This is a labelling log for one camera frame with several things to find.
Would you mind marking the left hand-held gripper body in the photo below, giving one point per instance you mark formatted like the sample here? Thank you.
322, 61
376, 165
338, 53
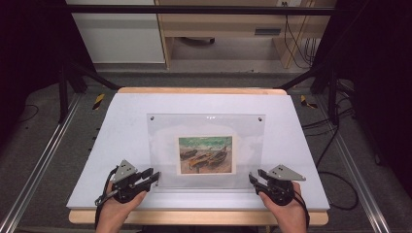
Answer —
128, 186

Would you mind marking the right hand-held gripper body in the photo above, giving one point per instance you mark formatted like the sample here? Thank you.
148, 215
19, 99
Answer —
279, 191

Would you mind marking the clear acrylic photo frame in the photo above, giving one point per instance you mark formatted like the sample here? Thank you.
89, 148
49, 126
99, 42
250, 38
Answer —
162, 145

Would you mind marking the person's right hand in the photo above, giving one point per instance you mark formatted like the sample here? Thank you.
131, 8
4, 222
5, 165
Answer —
290, 213

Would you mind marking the person's left hand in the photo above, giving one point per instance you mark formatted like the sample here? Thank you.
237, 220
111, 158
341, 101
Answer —
113, 212

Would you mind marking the white board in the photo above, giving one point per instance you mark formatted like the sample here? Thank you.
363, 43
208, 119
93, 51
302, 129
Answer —
123, 136

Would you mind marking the wooden table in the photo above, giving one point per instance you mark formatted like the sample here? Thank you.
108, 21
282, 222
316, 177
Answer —
194, 217

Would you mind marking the painting print of boats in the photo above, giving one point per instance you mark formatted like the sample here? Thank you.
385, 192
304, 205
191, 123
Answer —
206, 155

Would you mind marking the yellow black tape marker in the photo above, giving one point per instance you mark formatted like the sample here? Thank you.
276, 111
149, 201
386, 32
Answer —
306, 102
98, 101

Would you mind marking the black metal stand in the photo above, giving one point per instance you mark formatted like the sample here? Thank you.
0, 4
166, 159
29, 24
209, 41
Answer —
63, 97
333, 97

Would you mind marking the white cabinet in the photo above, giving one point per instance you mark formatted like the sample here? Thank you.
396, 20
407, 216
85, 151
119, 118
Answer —
120, 39

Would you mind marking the black curtain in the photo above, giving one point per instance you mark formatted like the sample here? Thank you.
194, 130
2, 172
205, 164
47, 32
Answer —
379, 81
29, 48

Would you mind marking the wooden desk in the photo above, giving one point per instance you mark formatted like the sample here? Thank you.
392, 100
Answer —
223, 24

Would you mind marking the black horizontal bar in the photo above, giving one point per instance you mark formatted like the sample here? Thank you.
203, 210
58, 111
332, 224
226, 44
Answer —
194, 10

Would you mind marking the aluminium floor rail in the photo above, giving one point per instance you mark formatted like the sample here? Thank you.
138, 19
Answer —
356, 168
35, 168

